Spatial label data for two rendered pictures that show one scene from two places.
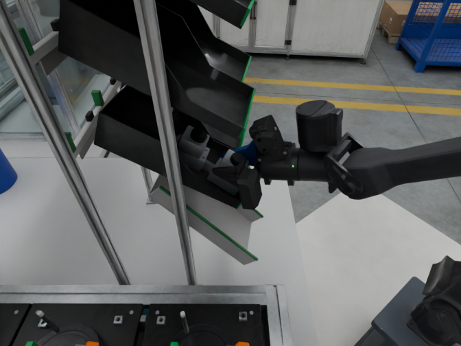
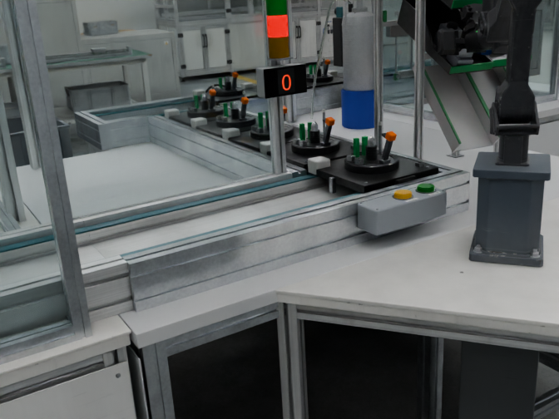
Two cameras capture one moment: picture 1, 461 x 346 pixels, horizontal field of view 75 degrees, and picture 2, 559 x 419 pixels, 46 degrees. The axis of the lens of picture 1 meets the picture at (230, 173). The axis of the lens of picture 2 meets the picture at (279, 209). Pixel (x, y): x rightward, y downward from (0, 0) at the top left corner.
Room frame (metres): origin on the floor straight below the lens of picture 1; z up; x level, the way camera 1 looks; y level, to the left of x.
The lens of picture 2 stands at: (-0.88, -1.22, 1.44)
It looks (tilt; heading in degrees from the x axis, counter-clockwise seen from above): 19 degrees down; 59
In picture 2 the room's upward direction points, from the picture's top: 3 degrees counter-clockwise
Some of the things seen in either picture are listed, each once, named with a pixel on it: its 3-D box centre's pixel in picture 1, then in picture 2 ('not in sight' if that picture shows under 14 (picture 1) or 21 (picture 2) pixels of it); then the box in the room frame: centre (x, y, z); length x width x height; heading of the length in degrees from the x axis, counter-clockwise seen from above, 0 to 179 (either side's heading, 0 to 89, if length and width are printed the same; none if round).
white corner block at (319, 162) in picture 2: not in sight; (319, 165); (0.08, 0.15, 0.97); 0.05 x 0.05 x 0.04; 0
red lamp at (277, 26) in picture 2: not in sight; (277, 26); (-0.02, 0.17, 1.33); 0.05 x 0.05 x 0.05
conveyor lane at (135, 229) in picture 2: not in sight; (269, 211); (-0.13, 0.08, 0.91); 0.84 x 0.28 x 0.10; 0
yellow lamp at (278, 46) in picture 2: not in sight; (279, 46); (-0.02, 0.17, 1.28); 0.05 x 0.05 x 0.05
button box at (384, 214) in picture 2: not in sight; (403, 209); (0.09, -0.16, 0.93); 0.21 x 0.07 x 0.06; 0
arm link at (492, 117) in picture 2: (455, 305); (512, 118); (0.21, -0.35, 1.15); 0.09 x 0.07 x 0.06; 141
